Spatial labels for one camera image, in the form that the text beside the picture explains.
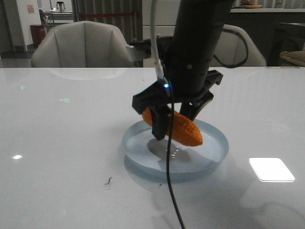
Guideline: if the white cabinet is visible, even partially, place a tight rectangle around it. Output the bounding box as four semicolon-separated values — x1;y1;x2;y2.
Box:
142;0;182;68

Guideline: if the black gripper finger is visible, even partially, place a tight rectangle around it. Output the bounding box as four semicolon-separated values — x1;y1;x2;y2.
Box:
179;92;214;121
150;105;171;141

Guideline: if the light blue round plate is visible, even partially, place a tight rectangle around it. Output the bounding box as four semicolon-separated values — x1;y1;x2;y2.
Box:
122;120;229;182

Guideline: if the white usb cable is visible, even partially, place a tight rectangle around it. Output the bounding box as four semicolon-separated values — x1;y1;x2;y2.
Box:
150;0;165;81

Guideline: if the dark counter shelf unit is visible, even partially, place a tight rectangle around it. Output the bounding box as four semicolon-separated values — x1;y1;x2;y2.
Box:
225;9;305;62

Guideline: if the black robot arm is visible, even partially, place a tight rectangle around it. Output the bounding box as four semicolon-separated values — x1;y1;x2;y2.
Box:
129;0;233;144

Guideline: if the dark chair with cushion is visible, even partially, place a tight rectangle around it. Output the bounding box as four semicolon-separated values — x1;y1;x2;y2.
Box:
267;22;305;66

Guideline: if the beige armchair left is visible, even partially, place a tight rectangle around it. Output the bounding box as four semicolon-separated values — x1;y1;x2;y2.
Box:
31;21;133;68

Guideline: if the beige armchair right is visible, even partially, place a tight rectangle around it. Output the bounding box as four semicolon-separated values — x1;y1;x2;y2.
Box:
210;24;266;67

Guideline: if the orange corn cob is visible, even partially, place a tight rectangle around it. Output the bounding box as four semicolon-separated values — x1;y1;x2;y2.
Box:
142;107;203;146

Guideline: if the black cable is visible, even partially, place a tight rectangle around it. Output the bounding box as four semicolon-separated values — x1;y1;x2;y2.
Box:
164;81;186;229

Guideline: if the red barrier belt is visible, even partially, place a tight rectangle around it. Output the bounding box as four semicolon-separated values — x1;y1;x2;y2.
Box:
80;12;135;18

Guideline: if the red cylindrical bin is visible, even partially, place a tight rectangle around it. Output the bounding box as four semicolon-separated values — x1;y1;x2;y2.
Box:
30;24;46;48

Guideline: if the fruit bowl on counter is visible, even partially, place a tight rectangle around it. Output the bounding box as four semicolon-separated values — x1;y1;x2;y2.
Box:
240;0;262;9

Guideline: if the metal cart in background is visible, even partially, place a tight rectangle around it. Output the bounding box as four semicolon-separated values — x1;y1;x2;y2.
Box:
37;0;73;31

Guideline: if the beige armchair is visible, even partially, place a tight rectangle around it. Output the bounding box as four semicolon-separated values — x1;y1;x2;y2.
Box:
210;24;266;67
31;21;133;68

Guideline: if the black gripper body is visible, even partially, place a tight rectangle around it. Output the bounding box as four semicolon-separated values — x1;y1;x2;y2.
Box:
132;61;223;115

